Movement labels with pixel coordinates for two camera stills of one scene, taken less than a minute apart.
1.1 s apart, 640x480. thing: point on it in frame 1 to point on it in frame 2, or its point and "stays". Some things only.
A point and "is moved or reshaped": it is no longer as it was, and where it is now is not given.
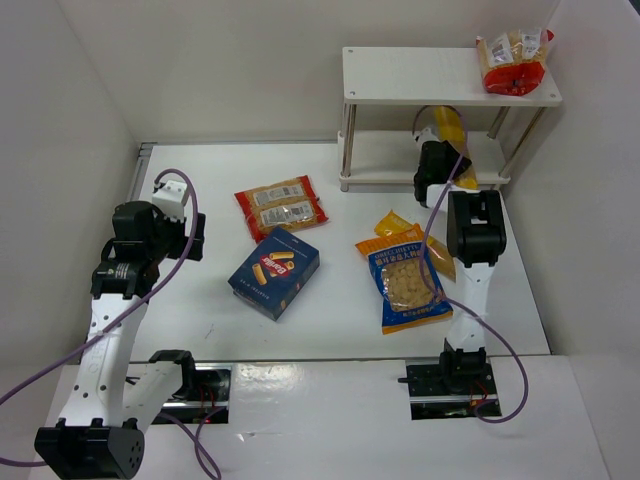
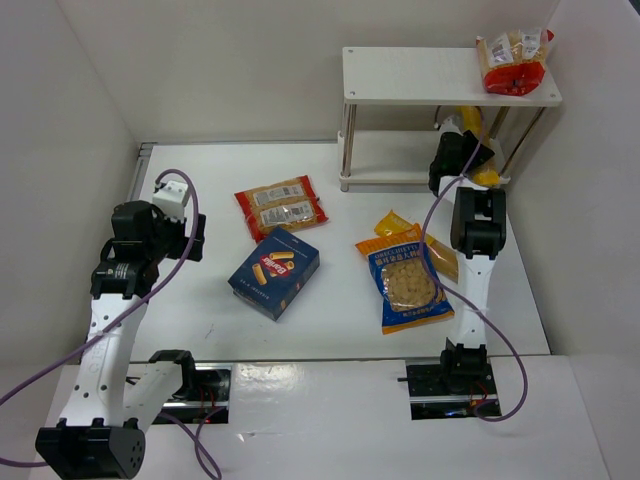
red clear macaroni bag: (290, 203) stays
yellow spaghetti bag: (451, 127) is moved or reshaped
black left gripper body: (193, 236) stays
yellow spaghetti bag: (442, 259) stays
